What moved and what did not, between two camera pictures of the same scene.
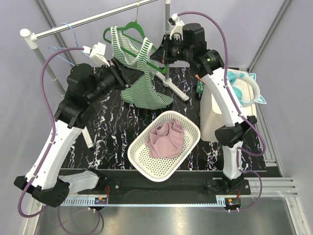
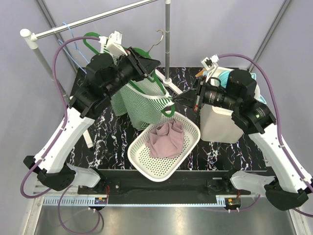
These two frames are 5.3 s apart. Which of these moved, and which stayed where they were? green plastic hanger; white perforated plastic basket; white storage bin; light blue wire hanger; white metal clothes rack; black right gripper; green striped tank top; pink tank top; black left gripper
Moved: black left gripper; black right gripper; light blue wire hanger; green striped tank top; green plastic hanger
Stayed: white perforated plastic basket; white storage bin; pink tank top; white metal clothes rack
